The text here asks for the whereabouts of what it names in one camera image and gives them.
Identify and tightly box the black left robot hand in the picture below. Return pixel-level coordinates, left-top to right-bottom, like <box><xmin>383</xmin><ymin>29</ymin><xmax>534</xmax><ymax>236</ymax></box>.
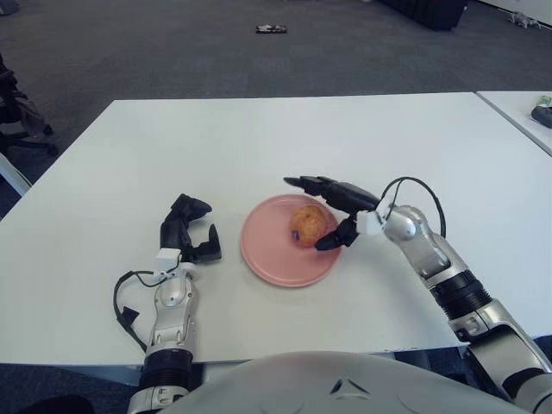
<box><xmin>159</xmin><ymin>193</ymin><xmax>223</xmax><ymax>264</ymax></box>

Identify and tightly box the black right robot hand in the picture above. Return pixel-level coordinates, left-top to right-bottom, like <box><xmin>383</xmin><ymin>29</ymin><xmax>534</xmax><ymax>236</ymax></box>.
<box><xmin>283</xmin><ymin>175</ymin><xmax>383</xmax><ymax>252</ymax></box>

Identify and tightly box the red yellow apple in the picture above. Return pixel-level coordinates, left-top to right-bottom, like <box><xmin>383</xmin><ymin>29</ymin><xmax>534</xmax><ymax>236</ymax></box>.
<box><xmin>288</xmin><ymin>204</ymin><xmax>328</xmax><ymax>249</ymax></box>

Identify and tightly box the pink round plate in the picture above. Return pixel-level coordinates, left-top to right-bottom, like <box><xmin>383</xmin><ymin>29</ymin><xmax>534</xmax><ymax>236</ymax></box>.
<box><xmin>240</xmin><ymin>193</ymin><xmax>344</xmax><ymax>289</ymax></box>

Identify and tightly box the white furniture leg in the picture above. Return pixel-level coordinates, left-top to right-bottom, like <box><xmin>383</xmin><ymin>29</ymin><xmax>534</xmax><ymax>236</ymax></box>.
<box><xmin>0</xmin><ymin>150</ymin><xmax>32</xmax><ymax>198</ymax></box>

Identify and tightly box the grey robot torso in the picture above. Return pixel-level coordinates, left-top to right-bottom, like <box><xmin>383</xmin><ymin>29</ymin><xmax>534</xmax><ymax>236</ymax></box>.
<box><xmin>166</xmin><ymin>351</ymin><xmax>518</xmax><ymax>414</ymax></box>

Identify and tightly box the black office chair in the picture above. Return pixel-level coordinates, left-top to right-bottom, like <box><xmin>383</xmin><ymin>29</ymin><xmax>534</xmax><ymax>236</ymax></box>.
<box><xmin>0</xmin><ymin>53</ymin><xmax>60</xmax><ymax>159</ymax></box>

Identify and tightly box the large black box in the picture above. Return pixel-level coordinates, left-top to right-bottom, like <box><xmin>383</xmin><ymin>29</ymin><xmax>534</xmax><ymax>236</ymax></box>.
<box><xmin>381</xmin><ymin>0</ymin><xmax>469</xmax><ymax>31</ymax></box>

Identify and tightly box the small grey floor toy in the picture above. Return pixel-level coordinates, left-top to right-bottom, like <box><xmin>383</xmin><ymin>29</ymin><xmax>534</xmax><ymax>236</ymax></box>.
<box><xmin>505</xmin><ymin>11</ymin><xmax>543</xmax><ymax>29</ymax></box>

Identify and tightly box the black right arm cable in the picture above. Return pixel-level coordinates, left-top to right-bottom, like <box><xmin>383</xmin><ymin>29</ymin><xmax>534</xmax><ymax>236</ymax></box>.
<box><xmin>379</xmin><ymin>175</ymin><xmax>445</xmax><ymax>238</ymax></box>

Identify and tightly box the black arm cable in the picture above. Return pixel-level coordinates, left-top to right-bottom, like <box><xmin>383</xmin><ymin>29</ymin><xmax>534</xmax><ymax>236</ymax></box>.
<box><xmin>113</xmin><ymin>270</ymin><xmax>159</xmax><ymax>354</ymax></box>
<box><xmin>379</xmin><ymin>175</ymin><xmax>445</xmax><ymax>238</ymax></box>

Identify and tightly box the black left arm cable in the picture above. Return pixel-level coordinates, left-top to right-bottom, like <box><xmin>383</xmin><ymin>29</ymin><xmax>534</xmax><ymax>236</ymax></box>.
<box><xmin>113</xmin><ymin>270</ymin><xmax>159</xmax><ymax>354</ymax></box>

